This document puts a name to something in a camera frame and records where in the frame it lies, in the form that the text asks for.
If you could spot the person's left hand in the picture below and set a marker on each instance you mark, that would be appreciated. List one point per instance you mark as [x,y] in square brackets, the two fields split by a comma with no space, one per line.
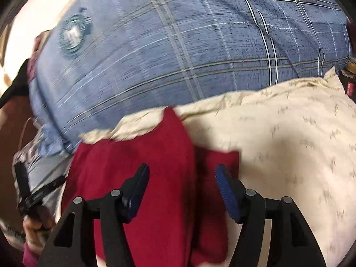
[34,228]

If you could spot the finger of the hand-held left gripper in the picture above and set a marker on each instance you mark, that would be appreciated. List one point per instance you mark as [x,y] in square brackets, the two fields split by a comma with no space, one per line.
[50,187]
[21,178]

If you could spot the dark red sweater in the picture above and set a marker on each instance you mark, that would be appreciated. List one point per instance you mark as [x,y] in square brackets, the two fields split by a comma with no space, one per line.
[167,158]

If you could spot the dark cloth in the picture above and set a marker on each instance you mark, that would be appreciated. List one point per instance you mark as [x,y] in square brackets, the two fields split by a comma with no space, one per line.
[16,86]

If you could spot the dark bottle red label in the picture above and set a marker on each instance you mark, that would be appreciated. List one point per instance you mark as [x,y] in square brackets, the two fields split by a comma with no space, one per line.
[351,88]

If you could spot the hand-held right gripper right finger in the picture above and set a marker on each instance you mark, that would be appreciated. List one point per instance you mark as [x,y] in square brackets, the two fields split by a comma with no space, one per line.
[228,194]

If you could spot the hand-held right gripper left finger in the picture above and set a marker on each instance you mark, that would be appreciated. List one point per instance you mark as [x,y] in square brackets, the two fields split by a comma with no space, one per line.
[136,197]

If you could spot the blue plaid quilt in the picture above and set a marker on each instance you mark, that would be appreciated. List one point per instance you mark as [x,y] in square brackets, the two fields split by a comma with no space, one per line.
[180,47]

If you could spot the cream printed pillow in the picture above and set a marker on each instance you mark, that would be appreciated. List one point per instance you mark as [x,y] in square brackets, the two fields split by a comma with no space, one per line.
[278,144]

